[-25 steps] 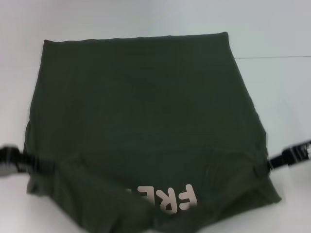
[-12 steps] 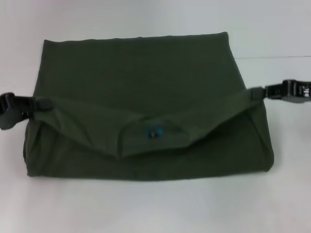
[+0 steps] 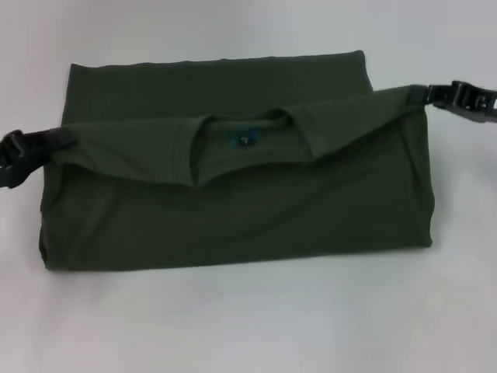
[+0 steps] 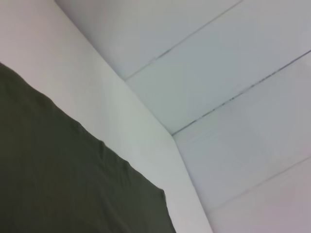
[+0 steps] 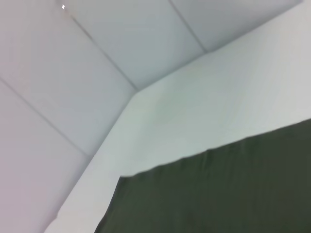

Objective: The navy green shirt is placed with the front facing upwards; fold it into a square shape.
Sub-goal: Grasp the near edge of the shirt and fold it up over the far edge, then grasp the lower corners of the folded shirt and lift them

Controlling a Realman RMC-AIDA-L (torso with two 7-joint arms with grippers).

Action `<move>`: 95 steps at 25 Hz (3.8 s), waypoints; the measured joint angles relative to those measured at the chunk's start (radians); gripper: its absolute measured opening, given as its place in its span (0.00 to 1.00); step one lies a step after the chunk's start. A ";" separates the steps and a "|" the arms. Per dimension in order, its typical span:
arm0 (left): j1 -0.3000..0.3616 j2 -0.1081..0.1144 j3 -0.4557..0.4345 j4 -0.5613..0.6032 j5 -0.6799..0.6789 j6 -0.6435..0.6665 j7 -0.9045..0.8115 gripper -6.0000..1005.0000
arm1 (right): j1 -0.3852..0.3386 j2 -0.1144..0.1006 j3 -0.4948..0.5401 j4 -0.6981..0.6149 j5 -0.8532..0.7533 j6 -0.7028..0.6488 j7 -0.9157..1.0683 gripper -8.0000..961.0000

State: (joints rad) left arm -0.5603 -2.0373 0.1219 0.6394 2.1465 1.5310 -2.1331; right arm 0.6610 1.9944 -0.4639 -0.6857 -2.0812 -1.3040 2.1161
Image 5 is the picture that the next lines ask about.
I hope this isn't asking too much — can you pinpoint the dark green FREE! t-shirt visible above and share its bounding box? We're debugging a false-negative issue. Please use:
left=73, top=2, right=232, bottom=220
left=94, top=118, right=311, bottom=233

